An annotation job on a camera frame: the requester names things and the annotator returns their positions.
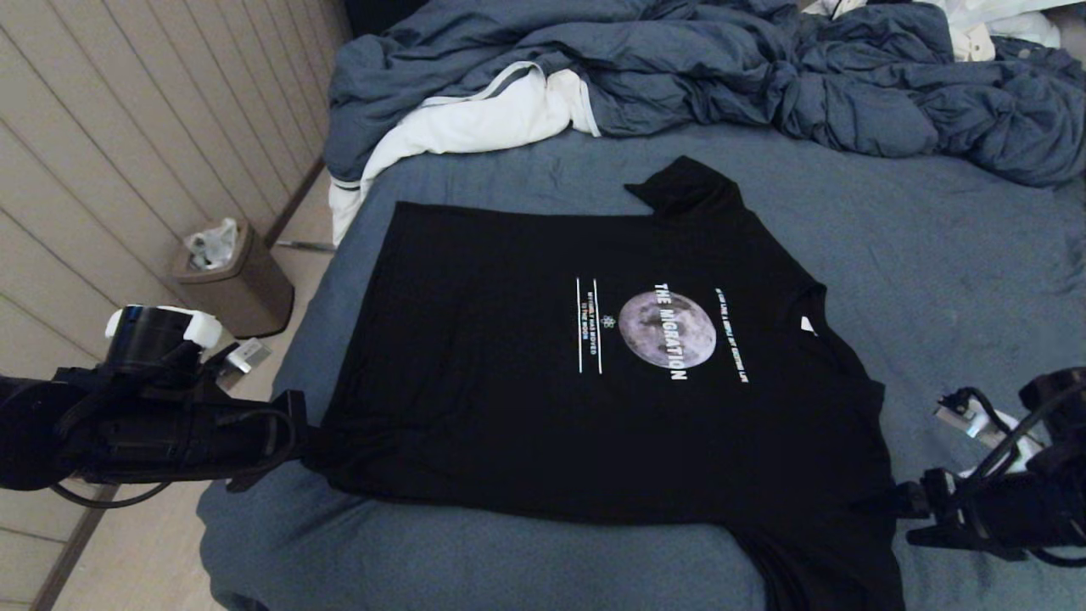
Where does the white blanket grey stripe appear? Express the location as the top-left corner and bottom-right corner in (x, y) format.
(327, 63), (602, 247)

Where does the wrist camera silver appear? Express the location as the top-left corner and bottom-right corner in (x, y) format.
(933, 397), (1010, 446)
(222, 337), (275, 375)

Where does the right motor cylinder white bracket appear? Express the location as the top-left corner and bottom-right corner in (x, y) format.
(976, 367), (1086, 463)

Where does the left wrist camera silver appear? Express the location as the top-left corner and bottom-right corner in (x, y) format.
(222, 337), (275, 375)

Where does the clear plastic bin liner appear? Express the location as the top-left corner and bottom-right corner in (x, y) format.
(185, 217), (241, 271)

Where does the crumpled blue duvet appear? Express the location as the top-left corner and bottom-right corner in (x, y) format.
(322, 0), (1086, 189)

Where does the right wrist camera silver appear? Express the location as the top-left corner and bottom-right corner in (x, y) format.
(933, 397), (1010, 446)

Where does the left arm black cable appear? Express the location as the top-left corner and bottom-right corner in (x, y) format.
(51, 479), (175, 510)

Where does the brown trash bin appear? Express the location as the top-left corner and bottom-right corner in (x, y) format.
(172, 219), (296, 340)

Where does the black headboard panel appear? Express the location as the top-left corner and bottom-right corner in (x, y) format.
(344, 0), (434, 39)

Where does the blue bed sheet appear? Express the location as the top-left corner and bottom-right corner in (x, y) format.
(197, 123), (1086, 611)

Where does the black moon print T-shirt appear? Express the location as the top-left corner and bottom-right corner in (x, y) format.
(301, 155), (907, 611)

